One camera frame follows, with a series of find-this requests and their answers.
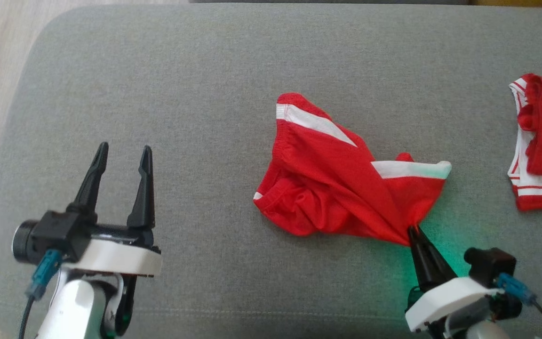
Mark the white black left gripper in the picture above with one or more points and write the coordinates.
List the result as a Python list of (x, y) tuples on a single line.
[(120, 259)]

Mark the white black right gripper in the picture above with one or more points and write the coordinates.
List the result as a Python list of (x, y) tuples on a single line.
[(450, 299)]

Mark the red shorts with white stripe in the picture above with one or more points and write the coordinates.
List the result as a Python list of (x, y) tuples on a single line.
[(327, 183)]

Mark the grey sofa seat cushion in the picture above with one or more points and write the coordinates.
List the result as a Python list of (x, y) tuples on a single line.
[(181, 94)]

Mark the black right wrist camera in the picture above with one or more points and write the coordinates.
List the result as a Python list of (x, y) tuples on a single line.
[(490, 263)]

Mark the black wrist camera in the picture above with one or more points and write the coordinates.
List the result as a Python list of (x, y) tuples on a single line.
[(59, 233), (490, 263)]

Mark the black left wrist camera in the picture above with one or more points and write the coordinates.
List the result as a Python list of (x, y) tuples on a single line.
[(59, 233)]

